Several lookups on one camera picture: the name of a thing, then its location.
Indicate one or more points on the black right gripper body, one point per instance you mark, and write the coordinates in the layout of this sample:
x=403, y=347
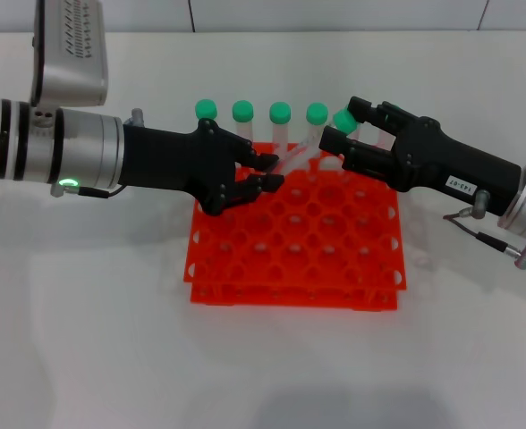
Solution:
x=433, y=161

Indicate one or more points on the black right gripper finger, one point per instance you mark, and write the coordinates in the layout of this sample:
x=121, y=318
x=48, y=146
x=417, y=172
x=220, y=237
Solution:
x=366, y=156
x=361, y=109

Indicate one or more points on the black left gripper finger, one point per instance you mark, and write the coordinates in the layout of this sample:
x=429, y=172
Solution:
x=267, y=183
x=265, y=162

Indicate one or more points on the orange test tube rack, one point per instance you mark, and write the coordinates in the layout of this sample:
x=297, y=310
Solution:
x=290, y=268

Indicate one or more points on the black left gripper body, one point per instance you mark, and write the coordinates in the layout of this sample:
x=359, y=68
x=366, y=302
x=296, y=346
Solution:
x=173, y=161

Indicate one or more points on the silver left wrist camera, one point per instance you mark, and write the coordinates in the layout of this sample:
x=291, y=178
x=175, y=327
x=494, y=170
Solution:
x=75, y=58

